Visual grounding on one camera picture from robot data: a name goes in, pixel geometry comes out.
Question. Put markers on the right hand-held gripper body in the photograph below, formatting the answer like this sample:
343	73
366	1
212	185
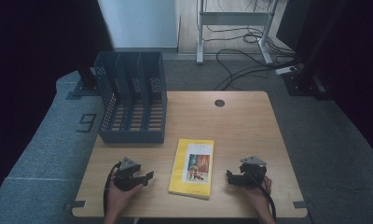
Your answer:
253	172

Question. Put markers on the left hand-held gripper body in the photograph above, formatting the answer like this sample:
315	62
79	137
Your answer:
127	177

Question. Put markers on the yellow book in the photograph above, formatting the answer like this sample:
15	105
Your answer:
192	169

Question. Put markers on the person's left hand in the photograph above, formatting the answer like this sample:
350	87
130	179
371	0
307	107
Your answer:
121	197

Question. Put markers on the person's right hand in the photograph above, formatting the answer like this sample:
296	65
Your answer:
257	194

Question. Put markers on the dark blue file rack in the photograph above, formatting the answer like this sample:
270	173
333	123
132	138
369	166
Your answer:
133	121

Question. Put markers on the black metal stand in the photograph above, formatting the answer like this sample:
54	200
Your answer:
306	79
86	81

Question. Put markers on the white power strip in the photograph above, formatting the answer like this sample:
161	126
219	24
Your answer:
285	70

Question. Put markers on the white panel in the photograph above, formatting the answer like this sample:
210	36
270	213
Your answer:
141	25

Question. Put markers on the white desk frame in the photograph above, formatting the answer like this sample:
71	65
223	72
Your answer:
236	18

